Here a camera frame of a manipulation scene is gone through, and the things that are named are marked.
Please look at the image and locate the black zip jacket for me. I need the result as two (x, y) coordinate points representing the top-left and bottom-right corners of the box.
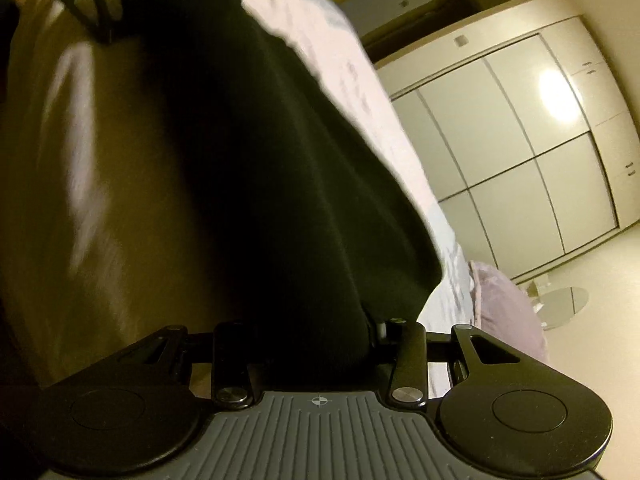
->
(139, 0), (442, 391)

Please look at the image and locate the pink pillow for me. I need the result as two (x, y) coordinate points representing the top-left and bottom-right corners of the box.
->
(469, 261), (549, 364)

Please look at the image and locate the cream wardrobe with panel doors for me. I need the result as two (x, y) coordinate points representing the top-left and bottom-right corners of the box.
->
(381, 18), (639, 278)

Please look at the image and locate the round glass side table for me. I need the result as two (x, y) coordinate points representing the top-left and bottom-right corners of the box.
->
(535, 287), (589, 330)

